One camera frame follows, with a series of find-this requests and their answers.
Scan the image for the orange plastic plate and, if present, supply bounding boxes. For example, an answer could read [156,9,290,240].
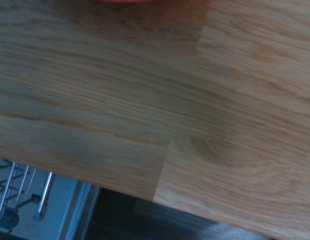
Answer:
[101,0,158,4]

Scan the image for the grey dishwasher door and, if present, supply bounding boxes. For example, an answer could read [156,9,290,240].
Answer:
[0,172,102,240]

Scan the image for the upper dishwasher wire rack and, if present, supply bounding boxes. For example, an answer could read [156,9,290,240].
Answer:
[0,159,55,237]

